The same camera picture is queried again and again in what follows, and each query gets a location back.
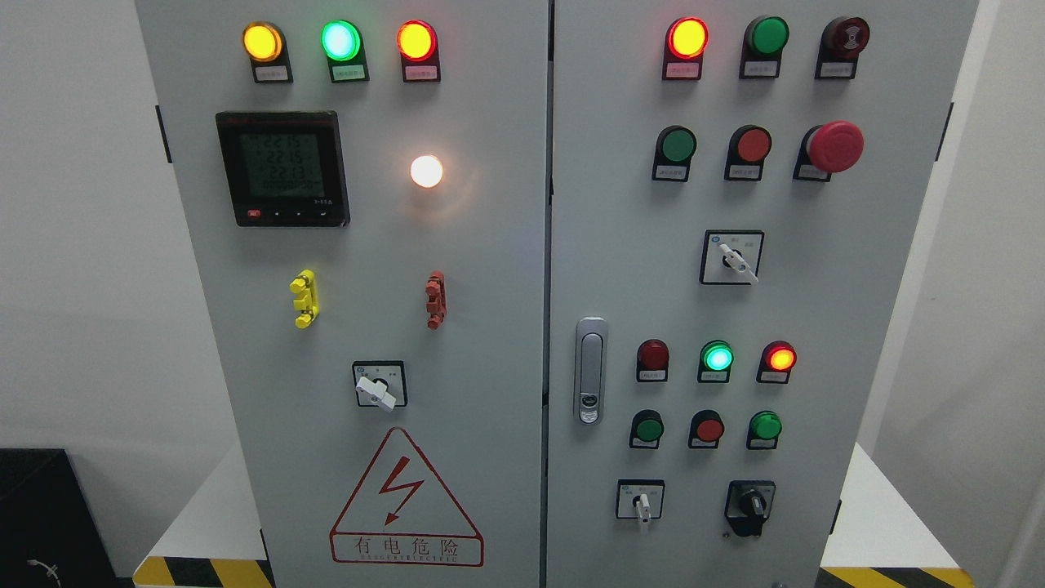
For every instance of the black rotary knob switch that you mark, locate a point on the black rotary knob switch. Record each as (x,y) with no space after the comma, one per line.
(749,505)

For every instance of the red terminal connector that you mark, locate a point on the red terminal connector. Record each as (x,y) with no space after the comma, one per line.
(436,306)

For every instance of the dark red lamp left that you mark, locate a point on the dark red lamp left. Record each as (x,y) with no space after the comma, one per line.
(652,361)

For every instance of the white lit indicator lamp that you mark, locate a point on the white lit indicator lamp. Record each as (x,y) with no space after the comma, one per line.
(426,171)

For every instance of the green push button lower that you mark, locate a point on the green push button lower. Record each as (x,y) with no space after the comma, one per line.
(647,428)

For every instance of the green push button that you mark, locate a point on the green push button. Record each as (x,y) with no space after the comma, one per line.
(675,148)
(647,428)

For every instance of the grey left cabinet door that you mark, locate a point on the grey left cabinet door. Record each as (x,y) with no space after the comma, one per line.
(474,384)

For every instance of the grey cabinet door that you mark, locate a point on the grey cabinet door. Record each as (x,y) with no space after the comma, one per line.
(628,249)
(474,384)

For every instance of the green lit lamp middle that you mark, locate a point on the green lit lamp middle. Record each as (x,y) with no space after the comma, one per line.
(716,359)

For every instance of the green push button upper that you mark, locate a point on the green push button upper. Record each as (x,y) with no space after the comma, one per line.
(675,148)

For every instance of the yellow terminal connector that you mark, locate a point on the yellow terminal connector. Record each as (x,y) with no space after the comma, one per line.
(305,302)

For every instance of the red push button lower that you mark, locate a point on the red push button lower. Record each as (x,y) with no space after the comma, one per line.
(706,430)

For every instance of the red push button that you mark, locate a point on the red push button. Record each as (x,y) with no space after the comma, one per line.
(746,153)
(706,430)

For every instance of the grey right cabinet door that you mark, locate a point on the grey right cabinet door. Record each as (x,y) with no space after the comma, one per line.
(628,249)

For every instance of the red electric hazard warning sticker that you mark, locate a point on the red electric hazard warning sticker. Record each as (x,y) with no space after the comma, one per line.
(402,512)

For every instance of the red lamp right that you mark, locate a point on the red lamp right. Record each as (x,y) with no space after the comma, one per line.
(776,363)

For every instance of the black digital power meter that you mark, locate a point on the black digital power meter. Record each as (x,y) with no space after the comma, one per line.
(284,168)

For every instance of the red push button upper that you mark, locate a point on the red push button upper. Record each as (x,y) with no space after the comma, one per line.
(746,153)

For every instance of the red lit lamp left door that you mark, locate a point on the red lit lamp left door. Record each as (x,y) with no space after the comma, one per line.
(418,46)

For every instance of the red lit lamp door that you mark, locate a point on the red lit lamp door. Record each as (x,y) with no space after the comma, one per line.
(685,42)
(418,46)

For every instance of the green lamp lower right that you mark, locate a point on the green lamp lower right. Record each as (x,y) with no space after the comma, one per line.
(763,431)

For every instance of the red lit lamp right door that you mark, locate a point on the red lit lamp right door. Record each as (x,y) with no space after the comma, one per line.
(685,42)

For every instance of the green lit indicator lamp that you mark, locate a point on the green lit indicator lamp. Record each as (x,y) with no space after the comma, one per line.
(342,44)

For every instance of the red emergency stop mushroom button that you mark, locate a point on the red emergency stop mushroom button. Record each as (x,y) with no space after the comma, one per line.
(828,148)

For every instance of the green lamp top right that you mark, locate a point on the green lamp top right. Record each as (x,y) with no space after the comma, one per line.
(763,43)

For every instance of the yellow indicator lamp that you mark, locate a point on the yellow indicator lamp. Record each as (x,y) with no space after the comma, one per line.
(264,43)

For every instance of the dark red buzzer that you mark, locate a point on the dark red buzzer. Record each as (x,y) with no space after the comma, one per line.
(841,43)

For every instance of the white platform with hazard stripes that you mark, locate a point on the white platform with hazard stripes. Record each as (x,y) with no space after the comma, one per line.
(878,541)

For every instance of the black box lower left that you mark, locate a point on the black box lower left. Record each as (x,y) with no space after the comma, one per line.
(48,535)

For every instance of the silver door lock handle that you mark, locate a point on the silver door lock handle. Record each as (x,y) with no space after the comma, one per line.
(590,359)

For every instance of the white selector switch left door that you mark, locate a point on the white selector switch left door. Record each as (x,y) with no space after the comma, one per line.
(381,384)

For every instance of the white selector switch upper right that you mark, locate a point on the white selector switch upper right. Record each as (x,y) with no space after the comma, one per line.
(731,256)

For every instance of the white selector switch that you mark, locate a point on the white selector switch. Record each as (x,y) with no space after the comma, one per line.
(640,500)
(731,256)

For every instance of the white selector switch lower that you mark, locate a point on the white selector switch lower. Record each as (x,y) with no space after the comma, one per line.
(640,500)

